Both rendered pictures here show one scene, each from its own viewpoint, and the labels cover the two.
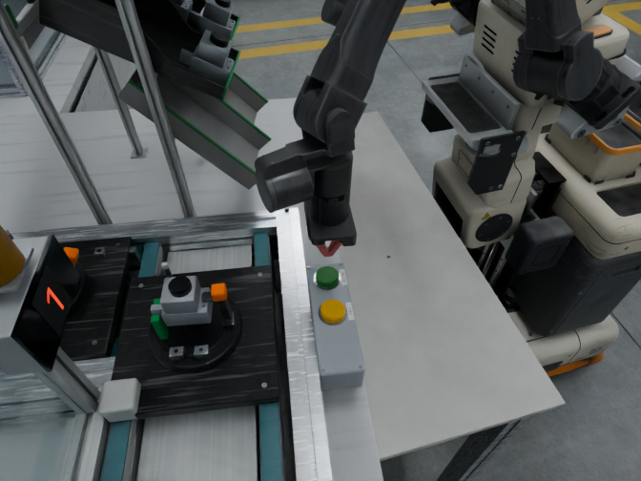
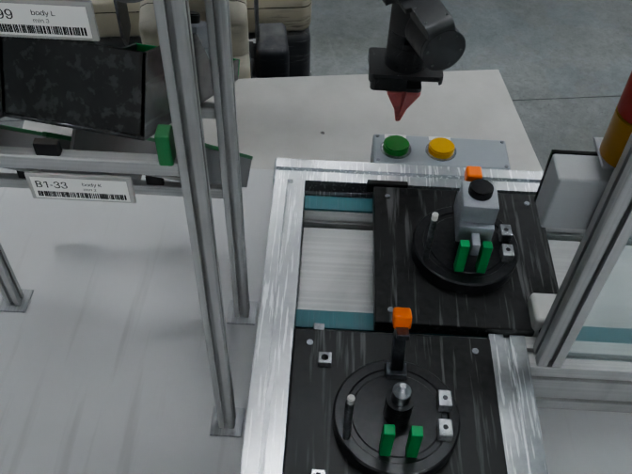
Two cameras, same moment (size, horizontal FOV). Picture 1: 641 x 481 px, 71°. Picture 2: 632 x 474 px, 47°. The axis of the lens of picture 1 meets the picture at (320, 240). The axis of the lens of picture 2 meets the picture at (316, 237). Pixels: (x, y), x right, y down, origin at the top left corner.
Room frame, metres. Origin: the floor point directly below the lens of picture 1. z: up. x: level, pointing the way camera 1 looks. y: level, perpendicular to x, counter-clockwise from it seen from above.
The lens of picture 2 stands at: (0.47, 0.85, 1.72)
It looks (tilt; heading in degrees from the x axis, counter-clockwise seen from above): 49 degrees down; 278
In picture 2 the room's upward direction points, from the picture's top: 2 degrees clockwise
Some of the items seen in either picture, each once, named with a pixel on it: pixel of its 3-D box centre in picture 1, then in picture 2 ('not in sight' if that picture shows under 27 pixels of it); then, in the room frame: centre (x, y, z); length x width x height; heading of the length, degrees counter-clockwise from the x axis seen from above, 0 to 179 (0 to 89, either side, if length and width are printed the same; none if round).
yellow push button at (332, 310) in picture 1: (332, 312); (441, 150); (0.40, -0.02, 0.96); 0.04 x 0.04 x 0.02
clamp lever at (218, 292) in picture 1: (217, 303); (469, 195); (0.36, 0.15, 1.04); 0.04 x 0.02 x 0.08; 97
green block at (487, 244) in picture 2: (159, 326); (483, 257); (0.34, 0.23, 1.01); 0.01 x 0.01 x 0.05; 7
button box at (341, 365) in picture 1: (332, 322); (437, 165); (0.40, -0.02, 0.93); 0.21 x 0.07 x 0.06; 7
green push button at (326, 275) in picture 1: (326, 278); (396, 148); (0.47, -0.01, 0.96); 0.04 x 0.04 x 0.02
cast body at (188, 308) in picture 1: (177, 299); (477, 212); (0.36, 0.20, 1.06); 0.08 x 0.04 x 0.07; 95
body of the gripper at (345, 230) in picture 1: (329, 202); (406, 50); (0.47, -0.01, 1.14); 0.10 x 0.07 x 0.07; 7
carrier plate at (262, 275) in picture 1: (198, 334); (462, 257); (0.36, 0.19, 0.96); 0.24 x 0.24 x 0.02; 7
